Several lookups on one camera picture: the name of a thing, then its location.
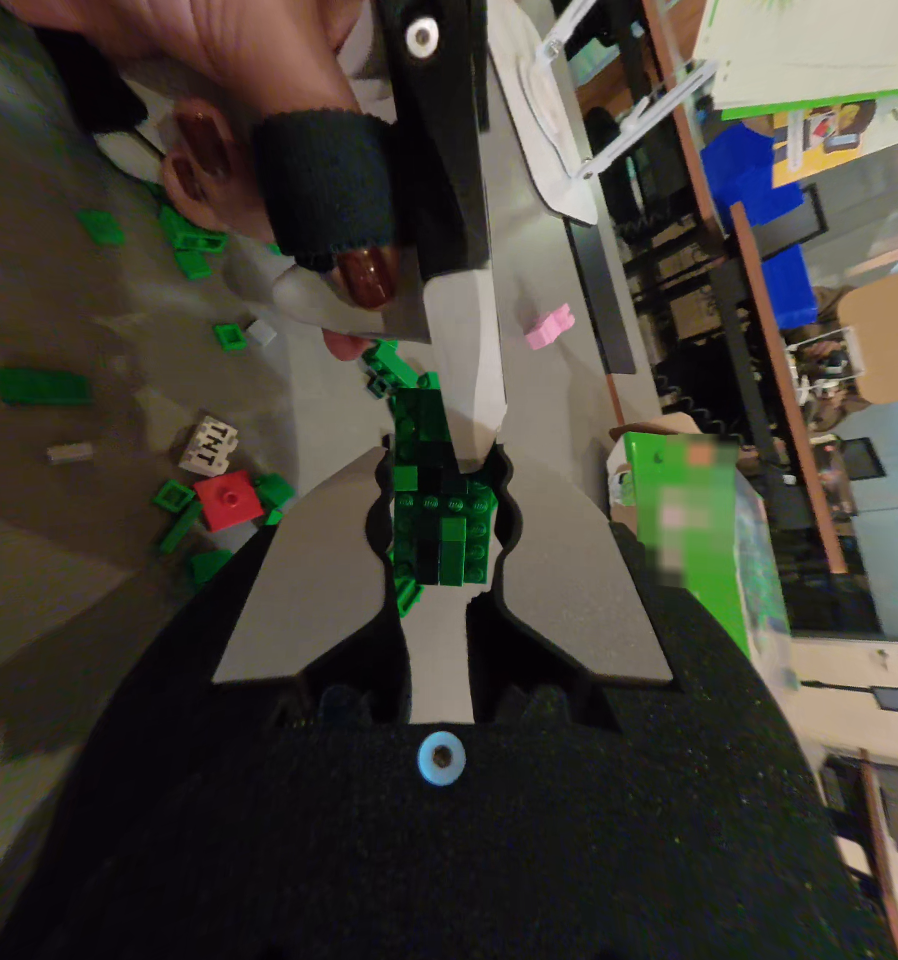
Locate grey desk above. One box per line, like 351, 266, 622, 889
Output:
0, 0, 668, 751

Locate green printed box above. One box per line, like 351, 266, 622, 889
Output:
620, 430, 759, 663

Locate pink toy pig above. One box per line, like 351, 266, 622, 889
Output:
524, 303, 577, 352

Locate brown wooden rail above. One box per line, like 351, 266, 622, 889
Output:
642, 0, 722, 230
729, 201, 849, 576

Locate brown cardboard sheet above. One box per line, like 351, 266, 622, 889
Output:
837, 261, 898, 408

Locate black flat pad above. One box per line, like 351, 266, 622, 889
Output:
564, 213, 638, 377

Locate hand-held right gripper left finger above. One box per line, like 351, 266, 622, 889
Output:
211, 447, 410, 685

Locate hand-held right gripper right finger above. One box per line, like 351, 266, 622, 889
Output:
466, 442, 676, 690

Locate white printed brick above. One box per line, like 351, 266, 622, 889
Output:
178, 415, 239, 478

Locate red brick with stud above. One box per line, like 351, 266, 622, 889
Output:
192, 470, 266, 533

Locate white furniture panel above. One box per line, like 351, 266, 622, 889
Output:
785, 636, 898, 768

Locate blue plastic bin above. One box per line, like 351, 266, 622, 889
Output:
759, 243, 819, 332
699, 122, 804, 228

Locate white metal stand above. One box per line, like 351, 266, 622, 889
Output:
486, 0, 722, 226

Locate long green plate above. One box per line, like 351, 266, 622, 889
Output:
0, 366, 94, 407

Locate green brick build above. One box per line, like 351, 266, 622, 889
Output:
365, 339, 501, 618

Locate pile of green bricks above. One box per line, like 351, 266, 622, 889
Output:
76, 201, 297, 588

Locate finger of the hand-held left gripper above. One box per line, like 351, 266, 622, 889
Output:
421, 268, 510, 453

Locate yellow printed box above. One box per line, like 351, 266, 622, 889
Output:
770, 99, 879, 189

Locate person's left hand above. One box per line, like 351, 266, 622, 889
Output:
0, 0, 405, 363

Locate white green printed booklet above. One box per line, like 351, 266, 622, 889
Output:
691, 0, 898, 123

